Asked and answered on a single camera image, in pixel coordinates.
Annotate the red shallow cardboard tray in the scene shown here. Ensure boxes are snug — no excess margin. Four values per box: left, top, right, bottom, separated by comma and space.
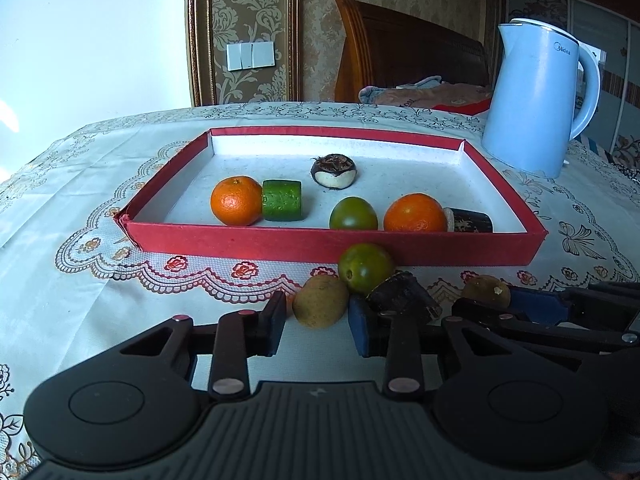
114, 127, 549, 267

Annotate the orange mandarin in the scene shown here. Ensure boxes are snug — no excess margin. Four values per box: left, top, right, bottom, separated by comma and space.
210, 176, 264, 227
384, 193, 447, 233

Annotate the light blue electric kettle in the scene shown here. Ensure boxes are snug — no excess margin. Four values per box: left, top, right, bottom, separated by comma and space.
481, 18, 601, 179

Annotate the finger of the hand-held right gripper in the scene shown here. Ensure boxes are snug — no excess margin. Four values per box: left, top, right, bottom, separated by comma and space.
452, 298, 640, 357
509, 282, 640, 324

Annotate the green cucumber piece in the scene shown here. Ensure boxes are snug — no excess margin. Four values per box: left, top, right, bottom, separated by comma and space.
261, 179, 303, 222

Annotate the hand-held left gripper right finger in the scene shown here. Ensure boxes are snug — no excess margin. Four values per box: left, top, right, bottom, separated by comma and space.
348, 293, 507, 402

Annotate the green tomato with stem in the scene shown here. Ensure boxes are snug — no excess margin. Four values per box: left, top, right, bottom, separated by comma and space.
329, 196, 379, 231

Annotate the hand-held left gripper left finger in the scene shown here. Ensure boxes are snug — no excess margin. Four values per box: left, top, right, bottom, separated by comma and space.
119, 290, 287, 402

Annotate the white wall light switch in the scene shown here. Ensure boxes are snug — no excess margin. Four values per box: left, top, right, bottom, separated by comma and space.
226, 41, 275, 71

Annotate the crumpled bedding pile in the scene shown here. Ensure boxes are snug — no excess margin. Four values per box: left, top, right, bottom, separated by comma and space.
357, 76, 493, 116

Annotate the brown wooden headboard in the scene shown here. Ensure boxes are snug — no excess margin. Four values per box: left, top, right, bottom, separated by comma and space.
334, 0, 491, 103

